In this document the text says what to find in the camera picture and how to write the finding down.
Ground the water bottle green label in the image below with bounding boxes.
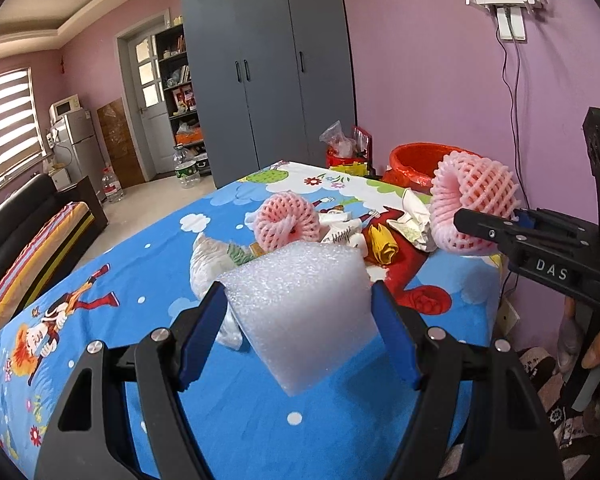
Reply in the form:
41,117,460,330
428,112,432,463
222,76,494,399
172,144,202,190

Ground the silver fridge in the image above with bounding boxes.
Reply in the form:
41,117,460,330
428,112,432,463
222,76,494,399
52,108,102,186

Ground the white microwave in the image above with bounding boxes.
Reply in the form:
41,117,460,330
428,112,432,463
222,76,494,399
49,95,82,122

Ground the grey wardrobe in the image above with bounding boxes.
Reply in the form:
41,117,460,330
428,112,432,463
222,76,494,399
180,0,357,190

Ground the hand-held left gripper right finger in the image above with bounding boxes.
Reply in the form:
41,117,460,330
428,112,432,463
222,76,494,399
370,280,566,480

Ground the striped cushion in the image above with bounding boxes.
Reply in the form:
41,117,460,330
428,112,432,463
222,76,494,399
0,201,95,331

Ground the small pink foam fruit net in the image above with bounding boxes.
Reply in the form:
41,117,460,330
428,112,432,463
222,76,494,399
252,192,322,253

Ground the white foam block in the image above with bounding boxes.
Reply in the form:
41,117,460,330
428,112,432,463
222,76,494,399
225,240,381,398

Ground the window blind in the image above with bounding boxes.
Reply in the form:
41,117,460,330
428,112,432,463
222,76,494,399
0,66,48,201

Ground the red box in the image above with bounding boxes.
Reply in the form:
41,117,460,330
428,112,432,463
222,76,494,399
327,125,376,177

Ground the white door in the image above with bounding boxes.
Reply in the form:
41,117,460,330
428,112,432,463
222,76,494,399
116,9,173,182

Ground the crumpled white plastic bag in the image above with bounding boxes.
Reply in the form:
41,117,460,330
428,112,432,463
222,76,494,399
189,232,253,351

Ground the brown wooden board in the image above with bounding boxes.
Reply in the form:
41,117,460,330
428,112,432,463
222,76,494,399
96,97,146,188

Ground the black wall cable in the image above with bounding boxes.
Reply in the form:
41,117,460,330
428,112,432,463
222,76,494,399
500,7,528,211

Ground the large pink foam fruit net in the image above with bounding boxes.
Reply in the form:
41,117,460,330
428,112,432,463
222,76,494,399
429,152,523,256

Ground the black sofa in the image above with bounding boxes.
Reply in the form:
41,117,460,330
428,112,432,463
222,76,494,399
0,174,108,341

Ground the white wall socket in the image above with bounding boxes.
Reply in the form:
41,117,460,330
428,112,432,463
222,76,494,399
495,5,528,41

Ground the dark wooden cabinet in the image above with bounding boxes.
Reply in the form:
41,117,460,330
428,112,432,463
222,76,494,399
55,175,110,233

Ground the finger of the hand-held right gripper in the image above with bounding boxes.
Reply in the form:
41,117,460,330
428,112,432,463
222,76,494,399
517,206,598,248
452,208,518,256

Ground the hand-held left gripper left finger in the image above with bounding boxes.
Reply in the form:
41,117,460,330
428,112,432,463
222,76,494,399
35,280,228,480

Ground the yellow wrapper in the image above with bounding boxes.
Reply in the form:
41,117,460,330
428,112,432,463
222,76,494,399
362,222,400,266

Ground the water bottle red label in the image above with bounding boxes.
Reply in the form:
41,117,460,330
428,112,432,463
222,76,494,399
101,166,126,204

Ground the green printed wrapper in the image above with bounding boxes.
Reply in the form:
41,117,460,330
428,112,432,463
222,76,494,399
227,242,266,266

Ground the white printed paper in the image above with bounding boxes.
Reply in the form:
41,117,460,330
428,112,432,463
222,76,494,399
320,207,368,261

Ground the crumpled white paper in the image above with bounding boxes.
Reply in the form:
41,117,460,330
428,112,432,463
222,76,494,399
386,187,438,253

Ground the bin with red bag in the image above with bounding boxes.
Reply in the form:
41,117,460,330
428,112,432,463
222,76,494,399
382,142,468,193

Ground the dark bookshelf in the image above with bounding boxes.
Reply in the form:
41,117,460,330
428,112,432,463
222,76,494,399
152,22,206,171

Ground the clear plastic bag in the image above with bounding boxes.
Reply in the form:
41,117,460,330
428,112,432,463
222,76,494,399
319,120,357,158

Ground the patterned rug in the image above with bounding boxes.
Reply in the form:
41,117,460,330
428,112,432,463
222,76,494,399
517,342,600,480

